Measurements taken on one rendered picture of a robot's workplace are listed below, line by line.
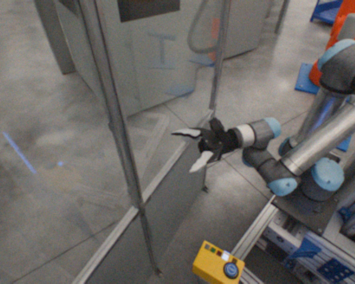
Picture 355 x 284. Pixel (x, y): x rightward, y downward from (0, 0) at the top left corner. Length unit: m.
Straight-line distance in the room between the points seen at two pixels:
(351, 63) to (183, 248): 1.71
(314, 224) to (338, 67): 0.63
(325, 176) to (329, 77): 0.36
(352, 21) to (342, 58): 3.03
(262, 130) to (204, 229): 1.50
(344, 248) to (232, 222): 1.12
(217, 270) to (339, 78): 0.74
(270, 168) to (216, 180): 1.65
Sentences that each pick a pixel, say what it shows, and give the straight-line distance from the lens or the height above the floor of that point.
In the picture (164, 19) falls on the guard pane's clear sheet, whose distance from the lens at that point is 0.83.
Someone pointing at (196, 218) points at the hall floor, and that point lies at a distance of 2.18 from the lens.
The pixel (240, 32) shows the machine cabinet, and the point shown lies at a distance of 4.59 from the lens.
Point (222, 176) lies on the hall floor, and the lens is 2.47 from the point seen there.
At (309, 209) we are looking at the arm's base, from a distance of 1.14.
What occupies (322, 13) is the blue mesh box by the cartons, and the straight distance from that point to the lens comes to 7.10.
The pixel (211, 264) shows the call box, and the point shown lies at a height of 1.07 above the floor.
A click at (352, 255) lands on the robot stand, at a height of 0.95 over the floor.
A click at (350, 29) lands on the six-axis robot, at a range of 3.91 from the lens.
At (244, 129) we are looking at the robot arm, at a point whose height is 1.47.
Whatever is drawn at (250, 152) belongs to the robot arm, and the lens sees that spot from 0.84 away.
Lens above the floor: 1.96
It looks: 46 degrees down
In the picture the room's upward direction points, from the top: straight up
